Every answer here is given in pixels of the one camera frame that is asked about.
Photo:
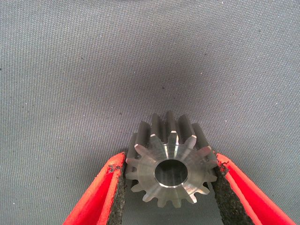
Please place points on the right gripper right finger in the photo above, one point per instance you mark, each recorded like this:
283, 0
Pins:
243, 199

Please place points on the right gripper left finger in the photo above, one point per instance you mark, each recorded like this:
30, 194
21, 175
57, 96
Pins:
98, 199

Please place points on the steel planetary gear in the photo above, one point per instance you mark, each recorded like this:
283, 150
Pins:
150, 164

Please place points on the dark grey table cloth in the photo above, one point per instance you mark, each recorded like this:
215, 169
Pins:
70, 70

